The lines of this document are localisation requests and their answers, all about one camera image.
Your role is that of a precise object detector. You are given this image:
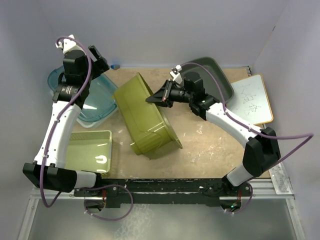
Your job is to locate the blue transparent basket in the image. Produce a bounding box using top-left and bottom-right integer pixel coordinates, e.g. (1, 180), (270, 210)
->
(47, 65), (119, 129)

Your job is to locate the small blue object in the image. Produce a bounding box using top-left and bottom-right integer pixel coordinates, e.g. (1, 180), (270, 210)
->
(110, 64), (120, 70)

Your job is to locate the purple cable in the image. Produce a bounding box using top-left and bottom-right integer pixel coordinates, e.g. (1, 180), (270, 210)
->
(39, 35), (94, 208)
(180, 62), (314, 176)

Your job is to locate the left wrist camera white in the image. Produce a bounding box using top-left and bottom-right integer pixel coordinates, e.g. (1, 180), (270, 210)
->
(55, 34), (77, 54)

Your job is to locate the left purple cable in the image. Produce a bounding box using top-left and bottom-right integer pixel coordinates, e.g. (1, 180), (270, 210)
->
(39, 35), (94, 208)

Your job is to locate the light green plastic tray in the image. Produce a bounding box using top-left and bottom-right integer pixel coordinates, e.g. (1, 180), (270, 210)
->
(65, 130), (112, 178)

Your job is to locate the clear plastic packet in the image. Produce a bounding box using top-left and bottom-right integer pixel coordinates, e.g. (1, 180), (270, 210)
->
(268, 163), (294, 195)

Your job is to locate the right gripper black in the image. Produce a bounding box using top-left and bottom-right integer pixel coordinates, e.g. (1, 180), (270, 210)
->
(146, 78), (194, 108)

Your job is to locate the large olive green basket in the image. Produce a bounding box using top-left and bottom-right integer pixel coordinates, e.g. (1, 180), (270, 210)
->
(113, 72), (183, 158)

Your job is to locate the whiteboard with yellow frame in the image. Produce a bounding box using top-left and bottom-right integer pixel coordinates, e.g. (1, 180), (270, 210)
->
(226, 74), (274, 125)

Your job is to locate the grey plastic tray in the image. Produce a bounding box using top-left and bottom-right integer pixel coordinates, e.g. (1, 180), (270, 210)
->
(180, 56), (234, 103)

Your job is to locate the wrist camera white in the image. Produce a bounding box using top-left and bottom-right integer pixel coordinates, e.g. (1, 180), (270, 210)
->
(55, 34), (77, 54)
(169, 65), (183, 84)

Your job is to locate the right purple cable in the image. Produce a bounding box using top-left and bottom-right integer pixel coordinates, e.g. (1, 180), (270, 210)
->
(180, 62), (314, 176)

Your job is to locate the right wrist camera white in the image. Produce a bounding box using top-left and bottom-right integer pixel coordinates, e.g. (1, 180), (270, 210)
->
(169, 65), (183, 84)

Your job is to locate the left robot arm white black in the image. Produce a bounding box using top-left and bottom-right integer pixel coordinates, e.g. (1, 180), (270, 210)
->
(22, 46), (103, 196)

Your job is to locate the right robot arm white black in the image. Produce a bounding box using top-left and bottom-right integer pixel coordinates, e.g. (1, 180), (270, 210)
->
(146, 72), (281, 196)

